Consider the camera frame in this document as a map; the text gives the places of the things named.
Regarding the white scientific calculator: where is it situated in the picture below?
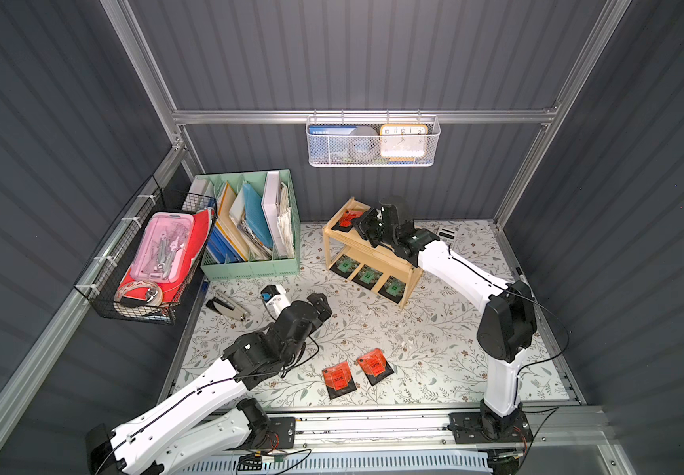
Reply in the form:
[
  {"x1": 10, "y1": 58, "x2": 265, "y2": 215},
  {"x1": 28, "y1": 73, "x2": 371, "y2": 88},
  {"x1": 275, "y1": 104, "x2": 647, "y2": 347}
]
[{"x1": 437, "y1": 227, "x2": 457, "y2": 241}]

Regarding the blue box in basket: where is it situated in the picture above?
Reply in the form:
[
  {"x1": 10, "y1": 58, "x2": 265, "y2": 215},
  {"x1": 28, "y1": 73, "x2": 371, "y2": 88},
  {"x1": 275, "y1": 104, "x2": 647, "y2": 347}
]
[{"x1": 306, "y1": 125, "x2": 356, "y2": 167}]

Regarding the light wooden two-tier shelf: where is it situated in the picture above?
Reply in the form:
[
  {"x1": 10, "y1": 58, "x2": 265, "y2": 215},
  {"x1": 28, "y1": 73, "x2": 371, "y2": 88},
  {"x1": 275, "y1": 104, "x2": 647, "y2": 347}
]
[{"x1": 322, "y1": 197, "x2": 423, "y2": 308}]

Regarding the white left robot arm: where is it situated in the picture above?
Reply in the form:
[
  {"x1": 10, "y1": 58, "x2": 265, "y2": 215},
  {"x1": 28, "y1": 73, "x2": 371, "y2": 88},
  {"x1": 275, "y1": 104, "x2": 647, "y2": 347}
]
[{"x1": 86, "y1": 286, "x2": 332, "y2": 474}]

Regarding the yellow white alarm clock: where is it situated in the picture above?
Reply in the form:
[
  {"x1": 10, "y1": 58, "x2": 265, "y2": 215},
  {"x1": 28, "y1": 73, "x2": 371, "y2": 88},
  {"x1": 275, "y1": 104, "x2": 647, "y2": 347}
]
[{"x1": 380, "y1": 124, "x2": 429, "y2": 162}]

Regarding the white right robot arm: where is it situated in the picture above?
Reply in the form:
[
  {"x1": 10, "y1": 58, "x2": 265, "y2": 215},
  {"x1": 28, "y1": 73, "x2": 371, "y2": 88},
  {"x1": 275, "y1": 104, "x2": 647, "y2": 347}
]
[{"x1": 353, "y1": 197, "x2": 537, "y2": 422}]

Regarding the green tea bag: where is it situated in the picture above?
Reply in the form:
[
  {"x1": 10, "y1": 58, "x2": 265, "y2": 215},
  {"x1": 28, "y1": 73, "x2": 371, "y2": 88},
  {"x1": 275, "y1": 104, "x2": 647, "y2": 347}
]
[
  {"x1": 353, "y1": 265, "x2": 383, "y2": 290},
  {"x1": 378, "y1": 276, "x2": 407, "y2": 304},
  {"x1": 330, "y1": 255, "x2": 360, "y2": 279}
]

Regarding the grey tape roll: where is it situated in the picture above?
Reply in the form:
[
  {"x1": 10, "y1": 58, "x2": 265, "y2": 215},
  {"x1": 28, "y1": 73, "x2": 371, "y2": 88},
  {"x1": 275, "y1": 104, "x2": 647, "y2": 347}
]
[{"x1": 348, "y1": 126, "x2": 380, "y2": 163}]

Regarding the clear tape dispenser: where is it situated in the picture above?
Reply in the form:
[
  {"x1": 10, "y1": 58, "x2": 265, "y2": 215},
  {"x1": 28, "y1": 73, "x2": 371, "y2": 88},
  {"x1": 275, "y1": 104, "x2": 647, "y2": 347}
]
[{"x1": 114, "y1": 281, "x2": 164, "y2": 307}]

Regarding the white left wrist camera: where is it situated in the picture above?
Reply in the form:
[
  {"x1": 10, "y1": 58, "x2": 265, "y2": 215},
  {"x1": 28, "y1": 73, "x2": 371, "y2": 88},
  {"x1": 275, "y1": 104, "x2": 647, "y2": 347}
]
[{"x1": 261, "y1": 284, "x2": 291, "y2": 320}]

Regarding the red folder in basket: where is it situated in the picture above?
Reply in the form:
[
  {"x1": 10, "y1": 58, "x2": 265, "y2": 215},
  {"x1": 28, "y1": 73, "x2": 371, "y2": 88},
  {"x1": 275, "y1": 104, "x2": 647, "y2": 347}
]
[{"x1": 112, "y1": 208, "x2": 213, "y2": 313}]

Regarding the pink plastic tool case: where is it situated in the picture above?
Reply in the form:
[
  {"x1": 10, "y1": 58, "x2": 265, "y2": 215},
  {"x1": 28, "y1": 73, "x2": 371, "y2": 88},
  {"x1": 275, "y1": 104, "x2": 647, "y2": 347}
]
[{"x1": 130, "y1": 212, "x2": 195, "y2": 284}]

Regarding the red tea bag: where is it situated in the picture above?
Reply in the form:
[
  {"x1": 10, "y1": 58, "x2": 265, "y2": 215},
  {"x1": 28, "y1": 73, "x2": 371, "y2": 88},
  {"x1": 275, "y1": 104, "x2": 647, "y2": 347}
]
[
  {"x1": 333, "y1": 210, "x2": 364, "y2": 233},
  {"x1": 356, "y1": 348, "x2": 395, "y2": 386},
  {"x1": 321, "y1": 361, "x2": 357, "y2": 400}
]

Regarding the green file organizer box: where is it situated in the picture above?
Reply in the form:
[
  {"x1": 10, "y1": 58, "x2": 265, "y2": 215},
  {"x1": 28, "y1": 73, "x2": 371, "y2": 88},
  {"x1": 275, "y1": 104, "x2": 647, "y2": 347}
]
[{"x1": 184, "y1": 169, "x2": 302, "y2": 280}]

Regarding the black wire wall basket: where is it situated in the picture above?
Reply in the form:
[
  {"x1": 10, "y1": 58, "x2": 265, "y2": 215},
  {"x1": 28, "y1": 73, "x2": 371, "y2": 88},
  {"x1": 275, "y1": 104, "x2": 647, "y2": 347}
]
[{"x1": 76, "y1": 178, "x2": 217, "y2": 326}]

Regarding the white mesh hanging basket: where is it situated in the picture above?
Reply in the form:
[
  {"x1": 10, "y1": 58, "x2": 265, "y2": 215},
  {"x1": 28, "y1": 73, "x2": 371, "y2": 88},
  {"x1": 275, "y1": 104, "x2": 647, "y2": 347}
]
[{"x1": 306, "y1": 112, "x2": 442, "y2": 168}]

